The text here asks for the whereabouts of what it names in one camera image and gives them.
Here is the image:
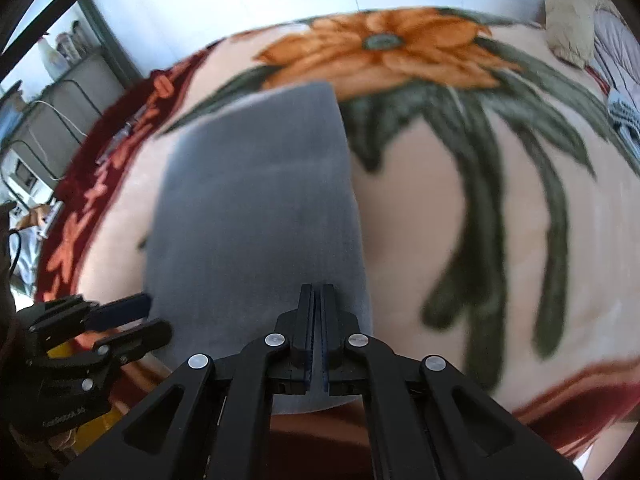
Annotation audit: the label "green metal bed frame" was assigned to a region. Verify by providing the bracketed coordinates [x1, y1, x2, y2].
[0, 0, 143, 186]

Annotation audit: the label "grey pants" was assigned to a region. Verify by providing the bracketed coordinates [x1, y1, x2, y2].
[142, 81, 374, 413]

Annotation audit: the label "grey scissors with red loop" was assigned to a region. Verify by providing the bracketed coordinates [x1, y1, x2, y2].
[96, 119, 147, 167]

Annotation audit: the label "pink quilted cloth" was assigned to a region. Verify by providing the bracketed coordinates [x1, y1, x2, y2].
[589, 7, 640, 111]

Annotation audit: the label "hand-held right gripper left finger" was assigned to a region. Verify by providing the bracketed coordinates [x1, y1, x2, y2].
[60, 284, 317, 480]

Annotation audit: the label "white cable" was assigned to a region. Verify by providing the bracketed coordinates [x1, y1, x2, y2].
[27, 99, 87, 148]

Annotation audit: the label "floral plush blanket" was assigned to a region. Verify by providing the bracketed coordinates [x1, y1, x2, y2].
[34, 6, 640, 480]

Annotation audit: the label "white plastic bottle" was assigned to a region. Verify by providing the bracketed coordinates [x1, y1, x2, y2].
[37, 35, 70, 80]

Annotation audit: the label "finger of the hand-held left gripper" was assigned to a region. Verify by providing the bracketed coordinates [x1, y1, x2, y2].
[85, 293, 152, 332]
[94, 318, 174, 364]

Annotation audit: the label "beige pillow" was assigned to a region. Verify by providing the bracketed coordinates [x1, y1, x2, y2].
[544, 0, 621, 69]

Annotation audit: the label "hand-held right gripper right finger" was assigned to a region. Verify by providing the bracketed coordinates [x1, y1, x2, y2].
[320, 284, 583, 480]

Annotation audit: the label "grey-blue knitted cloth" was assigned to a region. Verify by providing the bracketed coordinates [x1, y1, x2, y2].
[606, 87, 640, 161]

